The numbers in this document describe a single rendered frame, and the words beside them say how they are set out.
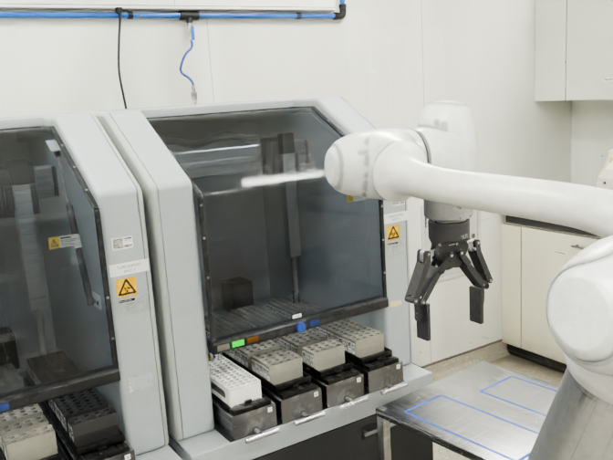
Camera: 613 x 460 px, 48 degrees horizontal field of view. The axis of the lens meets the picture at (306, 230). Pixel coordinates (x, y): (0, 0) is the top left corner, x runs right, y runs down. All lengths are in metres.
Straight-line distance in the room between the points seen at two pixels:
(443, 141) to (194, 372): 1.03
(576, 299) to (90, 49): 2.42
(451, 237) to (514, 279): 2.98
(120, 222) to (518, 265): 2.85
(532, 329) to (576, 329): 3.52
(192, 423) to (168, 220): 0.57
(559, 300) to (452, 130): 0.56
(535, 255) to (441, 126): 2.91
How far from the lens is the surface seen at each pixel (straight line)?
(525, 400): 1.95
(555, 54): 4.27
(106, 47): 2.92
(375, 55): 3.54
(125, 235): 1.78
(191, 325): 1.89
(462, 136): 1.23
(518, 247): 4.17
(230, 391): 1.94
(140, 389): 1.89
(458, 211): 1.25
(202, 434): 2.02
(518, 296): 4.24
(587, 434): 0.85
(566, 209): 1.02
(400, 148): 1.12
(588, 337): 0.71
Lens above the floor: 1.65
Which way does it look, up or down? 11 degrees down
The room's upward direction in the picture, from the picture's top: 4 degrees counter-clockwise
